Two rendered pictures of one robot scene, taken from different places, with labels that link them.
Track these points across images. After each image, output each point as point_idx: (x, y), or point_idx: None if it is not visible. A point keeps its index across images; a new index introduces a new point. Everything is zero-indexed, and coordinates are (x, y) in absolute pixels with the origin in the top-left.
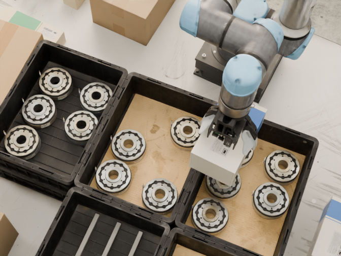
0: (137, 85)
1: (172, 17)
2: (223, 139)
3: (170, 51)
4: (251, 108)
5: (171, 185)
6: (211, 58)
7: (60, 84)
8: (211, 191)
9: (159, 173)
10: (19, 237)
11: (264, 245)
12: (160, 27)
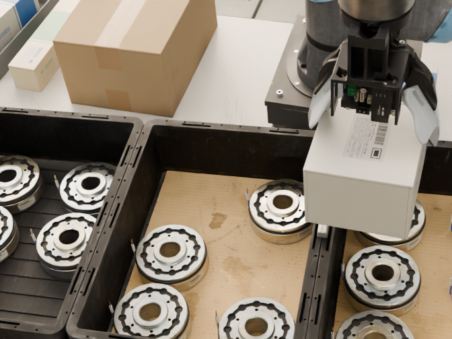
0: (167, 148)
1: (208, 68)
2: (368, 109)
3: (218, 116)
4: None
5: (276, 305)
6: (294, 95)
7: (17, 179)
8: (362, 298)
9: (246, 295)
10: None
11: None
12: (192, 87)
